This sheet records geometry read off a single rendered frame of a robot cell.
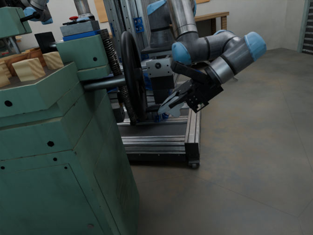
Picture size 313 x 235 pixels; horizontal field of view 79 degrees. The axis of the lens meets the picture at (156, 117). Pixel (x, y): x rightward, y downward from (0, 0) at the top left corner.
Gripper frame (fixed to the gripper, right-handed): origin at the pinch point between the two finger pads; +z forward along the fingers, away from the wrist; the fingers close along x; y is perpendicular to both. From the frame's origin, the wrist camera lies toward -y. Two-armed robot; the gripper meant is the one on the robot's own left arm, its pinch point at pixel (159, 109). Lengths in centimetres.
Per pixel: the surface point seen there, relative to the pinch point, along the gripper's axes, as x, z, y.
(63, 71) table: -5.2, 11.2, -27.8
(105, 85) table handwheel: 4.0, 9.1, -17.0
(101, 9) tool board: 331, 42, -87
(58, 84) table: -10.0, 12.2, -26.0
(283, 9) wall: 339, -211, 125
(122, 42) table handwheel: -2.0, -5.6, -22.7
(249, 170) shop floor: 35, -7, 86
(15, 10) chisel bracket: 5, 13, -48
